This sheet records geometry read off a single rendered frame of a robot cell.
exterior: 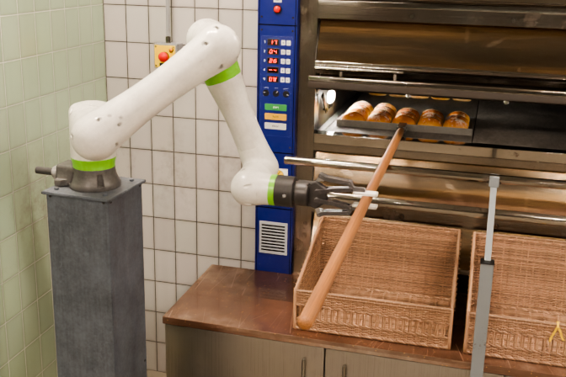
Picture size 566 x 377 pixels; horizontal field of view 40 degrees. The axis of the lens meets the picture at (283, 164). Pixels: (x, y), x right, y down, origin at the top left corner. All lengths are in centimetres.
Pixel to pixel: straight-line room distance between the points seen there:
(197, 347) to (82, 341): 61
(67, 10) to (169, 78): 108
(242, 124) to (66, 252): 63
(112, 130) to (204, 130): 118
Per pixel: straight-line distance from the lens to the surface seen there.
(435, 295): 311
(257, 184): 224
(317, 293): 159
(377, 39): 299
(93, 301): 236
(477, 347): 263
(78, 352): 247
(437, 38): 297
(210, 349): 291
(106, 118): 208
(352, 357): 277
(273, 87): 306
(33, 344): 312
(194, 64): 208
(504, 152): 302
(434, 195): 306
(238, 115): 230
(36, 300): 308
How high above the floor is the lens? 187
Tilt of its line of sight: 15 degrees down
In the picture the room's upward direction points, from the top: 1 degrees clockwise
